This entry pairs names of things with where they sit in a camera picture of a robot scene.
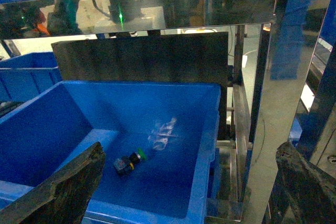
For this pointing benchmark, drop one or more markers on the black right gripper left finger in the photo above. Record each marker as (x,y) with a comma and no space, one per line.
(64,196)

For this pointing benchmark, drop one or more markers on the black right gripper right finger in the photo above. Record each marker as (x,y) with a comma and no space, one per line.
(308,190)

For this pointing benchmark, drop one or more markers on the green push button switch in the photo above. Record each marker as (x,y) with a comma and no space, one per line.
(126,164)

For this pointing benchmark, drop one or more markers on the blue bin far left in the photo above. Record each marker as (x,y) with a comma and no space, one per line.
(25,77)

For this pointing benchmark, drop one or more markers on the blue target container bin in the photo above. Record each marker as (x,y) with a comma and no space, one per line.
(175,125)

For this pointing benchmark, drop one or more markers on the dark grey backing board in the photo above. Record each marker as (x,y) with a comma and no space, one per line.
(165,58)

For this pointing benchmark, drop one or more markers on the steel shelf upright post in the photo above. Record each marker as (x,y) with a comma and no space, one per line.
(294,30)

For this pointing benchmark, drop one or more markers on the upper steel shelf rail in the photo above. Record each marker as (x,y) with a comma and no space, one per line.
(23,19)

